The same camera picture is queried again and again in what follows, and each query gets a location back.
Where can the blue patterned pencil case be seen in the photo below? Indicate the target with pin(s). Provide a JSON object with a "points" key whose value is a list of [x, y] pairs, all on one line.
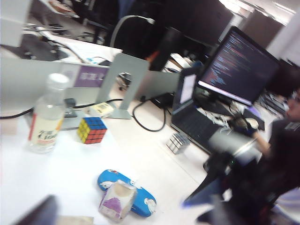
{"points": [[143, 199]]}

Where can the frosted glass desk partition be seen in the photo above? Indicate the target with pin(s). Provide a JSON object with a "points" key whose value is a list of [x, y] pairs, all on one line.
{"points": [[28, 75]]}

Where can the black chair with grey frame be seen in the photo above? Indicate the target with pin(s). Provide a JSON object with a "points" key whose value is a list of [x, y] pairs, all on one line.
{"points": [[138, 37]]}

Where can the clear plastic tissue packet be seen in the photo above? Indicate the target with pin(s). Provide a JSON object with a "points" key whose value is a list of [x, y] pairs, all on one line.
{"points": [[117, 201]]}

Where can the black Rubik's cube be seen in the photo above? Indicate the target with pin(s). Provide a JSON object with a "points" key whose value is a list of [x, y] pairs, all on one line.
{"points": [[91, 130]]}

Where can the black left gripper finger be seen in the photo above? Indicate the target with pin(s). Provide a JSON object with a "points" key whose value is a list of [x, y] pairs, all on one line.
{"points": [[39, 211]]}

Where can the white board panel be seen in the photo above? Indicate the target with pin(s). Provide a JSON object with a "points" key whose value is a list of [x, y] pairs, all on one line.
{"points": [[14, 21]]}

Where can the monitor showing code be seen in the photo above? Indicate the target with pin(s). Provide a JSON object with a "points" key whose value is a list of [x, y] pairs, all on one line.
{"points": [[239, 68]]}

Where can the person in black t-shirt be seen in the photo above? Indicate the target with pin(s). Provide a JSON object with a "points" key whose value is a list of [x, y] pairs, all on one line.
{"points": [[283, 140]]}

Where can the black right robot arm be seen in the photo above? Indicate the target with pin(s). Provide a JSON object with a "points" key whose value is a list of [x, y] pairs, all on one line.
{"points": [[257, 182]]}

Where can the purple and white name plate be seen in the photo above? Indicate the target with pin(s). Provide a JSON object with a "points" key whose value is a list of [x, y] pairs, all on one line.
{"points": [[91, 76]]}

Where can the silver mirror cube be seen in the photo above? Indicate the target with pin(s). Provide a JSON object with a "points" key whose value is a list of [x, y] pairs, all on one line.
{"points": [[178, 143]]}

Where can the dark grey open laptop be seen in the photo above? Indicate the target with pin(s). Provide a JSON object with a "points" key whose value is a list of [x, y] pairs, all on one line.
{"points": [[194, 122]]}

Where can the clear C100 drink bottle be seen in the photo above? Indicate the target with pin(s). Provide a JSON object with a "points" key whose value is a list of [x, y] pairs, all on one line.
{"points": [[48, 117]]}

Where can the grey metal bookend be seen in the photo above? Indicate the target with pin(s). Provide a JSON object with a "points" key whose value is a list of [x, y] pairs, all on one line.
{"points": [[136, 70]]}

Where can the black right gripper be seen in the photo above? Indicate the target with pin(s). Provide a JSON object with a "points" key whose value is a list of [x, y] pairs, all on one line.
{"points": [[208, 185]]}

